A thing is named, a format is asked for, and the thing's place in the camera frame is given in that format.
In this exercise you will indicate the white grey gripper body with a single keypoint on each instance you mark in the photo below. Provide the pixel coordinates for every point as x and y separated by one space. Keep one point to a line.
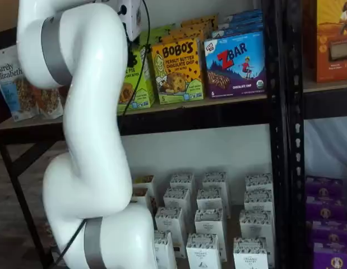
131 14

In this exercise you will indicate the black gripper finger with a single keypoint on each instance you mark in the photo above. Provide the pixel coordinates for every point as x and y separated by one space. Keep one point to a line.
133 45

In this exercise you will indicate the green Bobo's apple pie box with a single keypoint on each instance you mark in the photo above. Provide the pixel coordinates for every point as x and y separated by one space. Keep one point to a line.
139 87
157 34
153 42
163 28

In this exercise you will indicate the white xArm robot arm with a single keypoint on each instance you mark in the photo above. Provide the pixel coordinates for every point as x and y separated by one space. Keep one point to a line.
92 112

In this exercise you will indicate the yellow Bobo's peanut butter box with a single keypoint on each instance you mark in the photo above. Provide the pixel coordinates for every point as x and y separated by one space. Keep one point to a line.
195 26
201 19
176 73
187 35

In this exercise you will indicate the blue purple Zbar box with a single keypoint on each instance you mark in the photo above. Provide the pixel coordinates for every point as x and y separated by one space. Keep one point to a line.
235 67
243 15
235 30
240 23

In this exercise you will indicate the wooden shelf board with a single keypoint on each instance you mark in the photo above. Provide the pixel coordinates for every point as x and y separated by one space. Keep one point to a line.
330 85
27 124

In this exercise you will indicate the white yellow granola box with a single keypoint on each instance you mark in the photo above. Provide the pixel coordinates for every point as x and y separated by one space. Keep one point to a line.
139 196
143 180

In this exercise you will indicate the white floral pantry box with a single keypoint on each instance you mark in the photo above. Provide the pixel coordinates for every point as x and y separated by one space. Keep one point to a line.
258 182
209 224
182 182
258 201
163 252
256 224
209 200
176 200
250 253
215 180
169 224
202 252

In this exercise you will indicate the purple snack box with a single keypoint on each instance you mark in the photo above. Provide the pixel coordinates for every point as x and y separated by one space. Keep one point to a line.
333 232
324 185
326 208
333 257

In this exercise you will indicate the black metal shelving rack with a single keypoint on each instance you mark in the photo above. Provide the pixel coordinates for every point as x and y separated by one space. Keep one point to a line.
190 120
296 140

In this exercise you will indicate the orange label granola bag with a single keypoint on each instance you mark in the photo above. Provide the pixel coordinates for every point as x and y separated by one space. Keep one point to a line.
51 102

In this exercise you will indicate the blue label granola bag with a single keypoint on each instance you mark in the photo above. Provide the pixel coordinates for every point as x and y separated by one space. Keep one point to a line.
9 95

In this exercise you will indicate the orange brown carton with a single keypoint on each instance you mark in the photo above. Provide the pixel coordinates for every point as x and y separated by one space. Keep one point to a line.
330 42

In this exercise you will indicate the white Organic Pantry boxes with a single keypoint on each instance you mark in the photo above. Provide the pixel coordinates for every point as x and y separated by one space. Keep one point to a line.
234 227

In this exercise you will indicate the translucent plastic sheet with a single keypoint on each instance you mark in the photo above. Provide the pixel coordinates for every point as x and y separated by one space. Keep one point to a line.
330 148

